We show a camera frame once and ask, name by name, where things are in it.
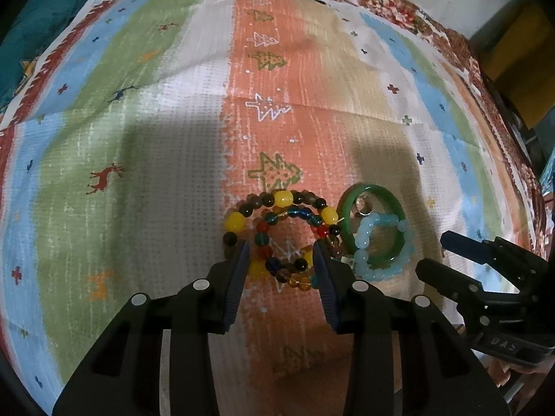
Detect green jade bangle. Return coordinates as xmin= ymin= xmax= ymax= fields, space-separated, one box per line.
xmin=338 ymin=183 xmax=413 ymax=282

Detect multicolour glass bead bracelet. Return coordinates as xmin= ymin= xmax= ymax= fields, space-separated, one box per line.
xmin=246 ymin=207 xmax=335 ymax=293

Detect silver ring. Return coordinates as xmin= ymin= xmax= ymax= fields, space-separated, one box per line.
xmin=352 ymin=196 xmax=375 ymax=218

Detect person's right hand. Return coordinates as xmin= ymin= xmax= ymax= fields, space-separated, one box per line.
xmin=486 ymin=358 xmax=536 ymax=388

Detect teal blanket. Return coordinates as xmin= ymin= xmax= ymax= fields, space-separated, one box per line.
xmin=1 ymin=0 xmax=86 ymax=107

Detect light blue bead bracelet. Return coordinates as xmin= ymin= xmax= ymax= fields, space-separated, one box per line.
xmin=352 ymin=212 xmax=417 ymax=283

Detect striped colourful woven cloth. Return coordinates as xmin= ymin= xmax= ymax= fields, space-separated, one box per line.
xmin=1 ymin=0 xmax=545 ymax=413

